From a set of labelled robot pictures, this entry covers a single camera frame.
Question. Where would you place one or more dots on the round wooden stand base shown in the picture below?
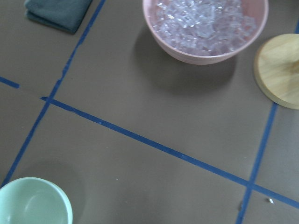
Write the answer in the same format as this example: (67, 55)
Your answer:
(276, 70)

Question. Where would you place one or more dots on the clear ice cubes pile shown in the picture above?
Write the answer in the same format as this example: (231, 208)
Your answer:
(203, 27)

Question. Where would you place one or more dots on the pink bowl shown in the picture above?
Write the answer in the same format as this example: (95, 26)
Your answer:
(258, 9)

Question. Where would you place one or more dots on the mint green bowl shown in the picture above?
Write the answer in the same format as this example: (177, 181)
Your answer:
(32, 200)

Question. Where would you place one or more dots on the dark grey folded cloth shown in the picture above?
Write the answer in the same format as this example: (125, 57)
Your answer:
(65, 15)

